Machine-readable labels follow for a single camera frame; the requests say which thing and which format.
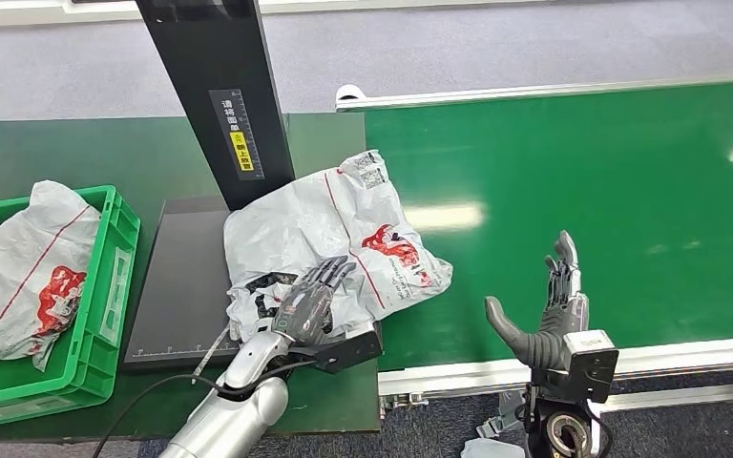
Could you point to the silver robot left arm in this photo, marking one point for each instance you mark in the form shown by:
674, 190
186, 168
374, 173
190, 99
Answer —
240, 404

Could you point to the green conveyor belt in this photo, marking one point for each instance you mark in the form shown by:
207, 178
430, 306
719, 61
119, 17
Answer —
562, 189

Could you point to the black scanner post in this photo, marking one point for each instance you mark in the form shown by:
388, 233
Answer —
215, 63

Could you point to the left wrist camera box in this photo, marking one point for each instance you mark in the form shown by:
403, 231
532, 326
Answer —
347, 351

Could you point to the green plastic crate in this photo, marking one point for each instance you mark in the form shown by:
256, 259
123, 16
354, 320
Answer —
98, 316

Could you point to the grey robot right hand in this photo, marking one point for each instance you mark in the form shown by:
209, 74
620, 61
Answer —
559, 322

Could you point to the aluminium conveyor side rail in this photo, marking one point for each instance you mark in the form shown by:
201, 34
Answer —
531, 91
689, 357

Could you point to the black scanner base plate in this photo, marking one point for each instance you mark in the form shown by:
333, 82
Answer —
183, 291

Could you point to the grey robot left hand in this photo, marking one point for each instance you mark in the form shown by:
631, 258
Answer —
306, 303

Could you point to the grey bracket on floor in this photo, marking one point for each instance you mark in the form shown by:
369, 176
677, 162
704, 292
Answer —
502, 417

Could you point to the white conveyor end cap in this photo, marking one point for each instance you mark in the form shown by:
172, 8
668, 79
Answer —
349, 93

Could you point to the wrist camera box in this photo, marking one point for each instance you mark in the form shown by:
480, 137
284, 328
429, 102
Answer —
591, 363
347, 351

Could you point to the pale grey bag on floor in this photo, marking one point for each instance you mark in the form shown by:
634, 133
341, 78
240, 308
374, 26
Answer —
490, 450

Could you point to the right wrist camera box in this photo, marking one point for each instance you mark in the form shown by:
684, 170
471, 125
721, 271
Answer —
591, 363

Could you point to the ruler label with yellow sticker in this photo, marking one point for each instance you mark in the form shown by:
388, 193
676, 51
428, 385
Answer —
239, 136

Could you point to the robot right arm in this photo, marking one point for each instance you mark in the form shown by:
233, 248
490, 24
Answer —
562, 430

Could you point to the white mailer bag red print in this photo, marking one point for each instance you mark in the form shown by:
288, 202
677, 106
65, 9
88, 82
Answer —
316, 227
19, 272

